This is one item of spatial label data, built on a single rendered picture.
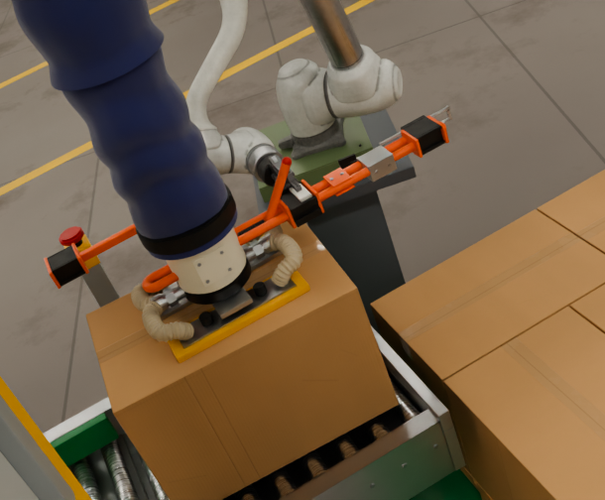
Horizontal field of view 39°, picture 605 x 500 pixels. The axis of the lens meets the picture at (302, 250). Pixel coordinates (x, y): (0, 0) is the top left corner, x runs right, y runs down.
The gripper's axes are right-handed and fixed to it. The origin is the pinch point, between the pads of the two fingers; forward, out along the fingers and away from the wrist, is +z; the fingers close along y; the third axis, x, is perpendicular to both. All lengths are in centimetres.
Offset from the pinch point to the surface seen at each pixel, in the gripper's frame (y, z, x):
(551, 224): 55, -8, -70
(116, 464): 54, -12, 71
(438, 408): 48, 34, -4
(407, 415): 54, 25, 1
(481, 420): 54, 38, -12
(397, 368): 48, 16, -3
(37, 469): -48, 94, 61
